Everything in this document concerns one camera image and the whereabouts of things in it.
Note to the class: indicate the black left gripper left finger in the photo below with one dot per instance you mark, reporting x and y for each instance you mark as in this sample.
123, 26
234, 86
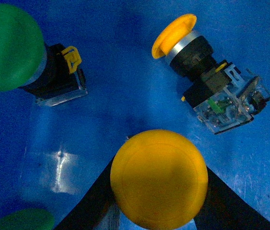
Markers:
97, 210

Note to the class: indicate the yellow button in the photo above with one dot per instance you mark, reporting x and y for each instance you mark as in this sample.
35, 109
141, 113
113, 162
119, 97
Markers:
220, 94
159, 180

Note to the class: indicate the green button right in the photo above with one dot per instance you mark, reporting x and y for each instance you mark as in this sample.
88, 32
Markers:
28, 219

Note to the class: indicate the green button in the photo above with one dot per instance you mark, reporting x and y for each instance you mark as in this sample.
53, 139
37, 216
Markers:
28, 219
52, 74

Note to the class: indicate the blue bin with buttons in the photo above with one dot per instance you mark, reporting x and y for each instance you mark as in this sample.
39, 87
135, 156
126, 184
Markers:
50, 156

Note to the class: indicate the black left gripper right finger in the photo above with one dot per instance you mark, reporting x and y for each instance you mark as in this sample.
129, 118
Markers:
223, 209

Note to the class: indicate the green button left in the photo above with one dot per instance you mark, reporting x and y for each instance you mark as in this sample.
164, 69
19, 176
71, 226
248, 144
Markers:
52, 74

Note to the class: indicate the yellow button lying down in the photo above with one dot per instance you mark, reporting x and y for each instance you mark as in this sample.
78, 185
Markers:
220, 94

